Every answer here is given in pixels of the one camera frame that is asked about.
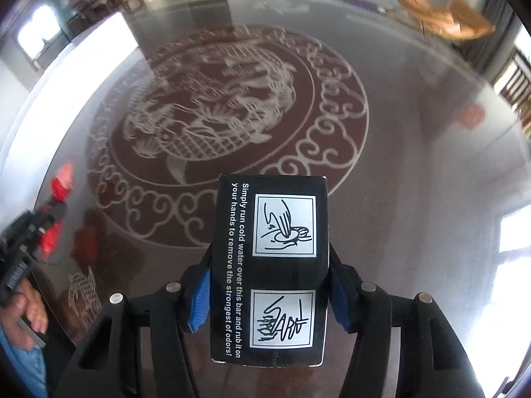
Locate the black soap bar box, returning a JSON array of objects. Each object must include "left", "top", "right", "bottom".
[{"left": 210, "top": 174, "right": 330, "bottom": 368}]

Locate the person's left hand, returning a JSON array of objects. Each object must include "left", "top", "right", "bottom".
[{"left": 0, "top": 278, "right": 50, "bottom": 352}]

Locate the orange lounge chair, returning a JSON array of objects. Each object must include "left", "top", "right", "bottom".
[{"left": 397, "top": 0, "right": 496, "bottom": 40}]

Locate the wooden side chair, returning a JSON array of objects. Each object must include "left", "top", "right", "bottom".
[{"left": 498, "top": 48, "right": 530, "bottom": 138}]

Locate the grey curtain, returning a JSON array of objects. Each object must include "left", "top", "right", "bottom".
[{"left": 461, "top": 0, "right": 520, "bottom": 77}]

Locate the red foil pouch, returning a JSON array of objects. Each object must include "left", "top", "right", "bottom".
[{"left": 39, "top": 163, "right": 75, "bottom": 262}]

